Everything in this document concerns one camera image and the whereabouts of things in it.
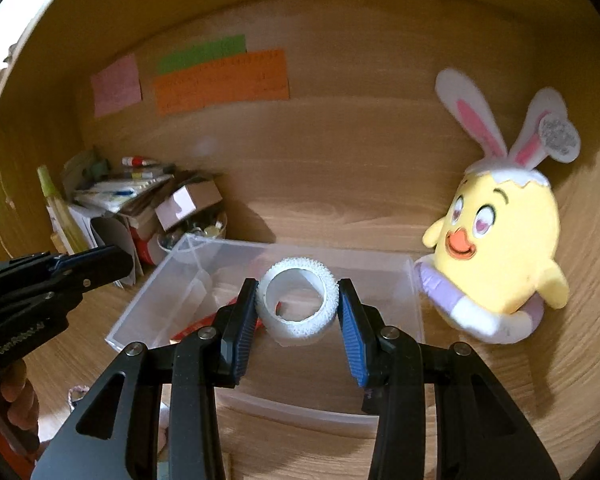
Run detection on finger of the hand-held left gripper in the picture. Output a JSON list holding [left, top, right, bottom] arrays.
[[55, 249, 108, 271], [55, 244, 134, 292]]

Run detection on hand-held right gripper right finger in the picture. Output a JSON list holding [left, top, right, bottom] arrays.
[[337, 277, 561, 480]]

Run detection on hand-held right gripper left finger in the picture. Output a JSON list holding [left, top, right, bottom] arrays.
[[30, 277, 261, 480]]

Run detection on white tape roll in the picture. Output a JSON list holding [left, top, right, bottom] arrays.
[[256, 257, 341, 347]]

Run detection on clear plastic box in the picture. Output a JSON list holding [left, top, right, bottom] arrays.
[[104, 235, 426, 431]]

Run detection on person's left hand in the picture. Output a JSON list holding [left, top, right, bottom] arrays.
[[0, 360, 42, 456]]

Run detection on red white carton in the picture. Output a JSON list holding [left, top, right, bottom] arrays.
[[130, 225, 163, 267]]

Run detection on red packet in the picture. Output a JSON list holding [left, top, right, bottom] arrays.
[[170, 302, 286, 346]]

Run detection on yellow green bottle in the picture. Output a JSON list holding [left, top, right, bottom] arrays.
[[36, 165, 83, 256]]

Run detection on stack of papers and books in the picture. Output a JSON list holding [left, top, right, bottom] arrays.
[[62, 150, 181, 288]]

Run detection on glass bowl of trinkets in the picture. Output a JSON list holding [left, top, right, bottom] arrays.
[[157, 212, 228, 253]]

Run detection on small cardboard box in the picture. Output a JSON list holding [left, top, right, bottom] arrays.
[[154, 180, 225, 233]]

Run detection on yellow chick plush toy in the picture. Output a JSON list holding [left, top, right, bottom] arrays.
[[420, 67, 583, 346]]

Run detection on pink sticky note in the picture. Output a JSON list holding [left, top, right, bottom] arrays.
[[90, 54, 143, 118]]

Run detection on orange sticky note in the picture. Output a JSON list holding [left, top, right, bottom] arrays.
[[152, 49, 291, 116]]

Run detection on green sticky note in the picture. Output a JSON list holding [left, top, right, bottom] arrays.
[[156, 35, 247, 75]]

